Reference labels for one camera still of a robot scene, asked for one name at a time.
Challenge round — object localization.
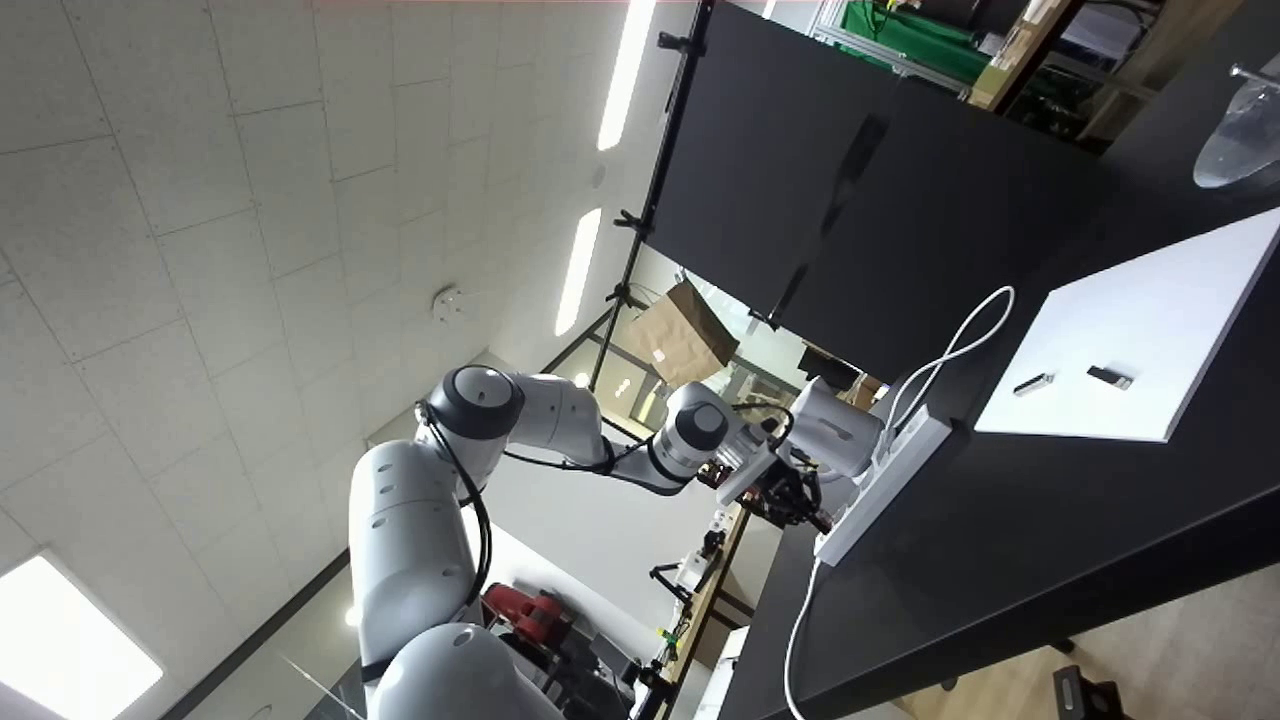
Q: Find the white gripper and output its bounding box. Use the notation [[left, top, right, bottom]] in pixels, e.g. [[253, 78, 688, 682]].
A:
[[718, 437, 824, 531]]

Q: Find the white power strip adapter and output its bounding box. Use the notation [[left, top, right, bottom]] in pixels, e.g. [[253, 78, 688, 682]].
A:
[[811, 408, 956, 573]]

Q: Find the wooden top desk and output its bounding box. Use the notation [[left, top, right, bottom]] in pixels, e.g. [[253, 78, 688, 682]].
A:
[[658, 510, 754, 699]]

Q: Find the cardboard box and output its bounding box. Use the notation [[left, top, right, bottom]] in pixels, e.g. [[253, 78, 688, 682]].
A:
[[626, 274, 739, 397]]

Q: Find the red machine part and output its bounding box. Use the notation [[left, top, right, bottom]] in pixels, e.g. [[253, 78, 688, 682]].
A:
[[478, 578, 572, 646]]

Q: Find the long ceiling light strip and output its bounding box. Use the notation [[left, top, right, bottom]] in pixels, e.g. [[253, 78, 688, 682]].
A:
[[554, 205, 607, 340], [593, 0, 660, 155]]

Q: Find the black backdrop cloth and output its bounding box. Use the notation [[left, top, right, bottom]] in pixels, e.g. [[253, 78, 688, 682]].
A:
[[642, 0, 1112, 385]]

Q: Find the black floor box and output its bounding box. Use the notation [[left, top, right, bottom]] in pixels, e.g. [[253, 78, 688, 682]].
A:
[[1050, 660, 1127, 720]]

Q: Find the black backdrop crossbar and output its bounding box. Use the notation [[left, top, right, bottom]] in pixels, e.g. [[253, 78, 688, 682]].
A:
[[532, 20, 711, 420]]

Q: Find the flat white board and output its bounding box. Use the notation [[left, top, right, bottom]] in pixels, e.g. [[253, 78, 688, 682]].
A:
[[973, 205, 1280, 447]]

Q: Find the green storage crate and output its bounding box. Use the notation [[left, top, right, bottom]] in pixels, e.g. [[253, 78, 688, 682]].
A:
[[837, 0, 1002, 88]]

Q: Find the clear glass bowl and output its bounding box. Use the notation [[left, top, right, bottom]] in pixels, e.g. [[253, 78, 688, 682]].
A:
[[1188, 59, 1280, 192]]

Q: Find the square ceiling light panel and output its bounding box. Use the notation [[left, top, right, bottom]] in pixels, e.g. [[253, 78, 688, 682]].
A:
[[0, 551, 167, 720]]

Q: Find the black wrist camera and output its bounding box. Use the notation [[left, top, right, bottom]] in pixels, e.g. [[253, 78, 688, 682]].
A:
[[759, 447, 811, 487]]

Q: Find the white power strip cable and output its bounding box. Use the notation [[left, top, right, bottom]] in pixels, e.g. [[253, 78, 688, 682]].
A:
[[781, 557, 832, 720]]

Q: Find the white kettle power cable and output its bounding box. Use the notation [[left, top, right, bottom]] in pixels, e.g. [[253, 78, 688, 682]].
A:
[[872, 279, 1022, 465]]

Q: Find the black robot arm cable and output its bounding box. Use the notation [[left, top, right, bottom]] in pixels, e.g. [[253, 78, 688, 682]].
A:
[[415, 399, 502, 607]]

